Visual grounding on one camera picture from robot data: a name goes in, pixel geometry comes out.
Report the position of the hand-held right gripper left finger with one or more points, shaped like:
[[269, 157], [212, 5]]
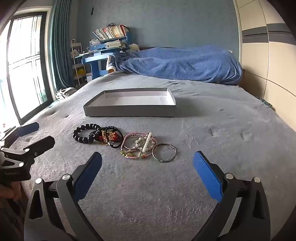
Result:
[[89, 176]]

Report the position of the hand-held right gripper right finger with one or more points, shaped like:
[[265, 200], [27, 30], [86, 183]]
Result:
[[207, 176]]

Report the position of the blue pillow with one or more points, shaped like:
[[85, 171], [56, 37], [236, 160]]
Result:
[[180, 62]]

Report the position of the silver bangle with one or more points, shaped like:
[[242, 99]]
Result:
[[155, 156]]

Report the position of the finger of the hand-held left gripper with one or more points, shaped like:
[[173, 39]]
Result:
[[28, 129], [40, 144]]

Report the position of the window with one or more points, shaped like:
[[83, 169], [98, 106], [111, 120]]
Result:
[[25, 58]]

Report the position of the white rack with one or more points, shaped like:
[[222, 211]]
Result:
[[76, 55]]

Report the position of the pearl hair clip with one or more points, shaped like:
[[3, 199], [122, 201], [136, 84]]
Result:
[[146, 143]]

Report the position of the red and gold ornament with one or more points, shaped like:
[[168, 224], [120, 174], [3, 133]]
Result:
[[111, 136]]

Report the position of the person's left hand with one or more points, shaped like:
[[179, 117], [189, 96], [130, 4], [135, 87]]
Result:
[[8, 191]]

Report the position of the fleece lined garment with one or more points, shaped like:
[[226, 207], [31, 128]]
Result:
[[111, 62]]

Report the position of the row of books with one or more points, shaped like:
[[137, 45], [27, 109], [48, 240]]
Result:
[[111, 31]]

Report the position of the stack of papers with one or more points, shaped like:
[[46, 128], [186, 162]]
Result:
[[114, 44]]

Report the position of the grey white bag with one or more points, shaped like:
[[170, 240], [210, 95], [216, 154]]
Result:
[[64, 92]]

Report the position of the white plush toy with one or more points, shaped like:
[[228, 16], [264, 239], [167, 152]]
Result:
[[134, 47]]

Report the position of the teal curtain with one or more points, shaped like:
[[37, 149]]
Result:
[[62, 46]]

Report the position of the beige wardrobe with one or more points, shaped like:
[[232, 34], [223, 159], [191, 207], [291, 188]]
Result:
[[266, 58]]

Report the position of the blue desk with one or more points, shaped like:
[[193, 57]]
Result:
[[94, 67]]

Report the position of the yellow item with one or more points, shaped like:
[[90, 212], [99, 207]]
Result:
[[81, 72]]

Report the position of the grey cardboard tray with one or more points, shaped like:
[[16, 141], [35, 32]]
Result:
[[129, 111]]

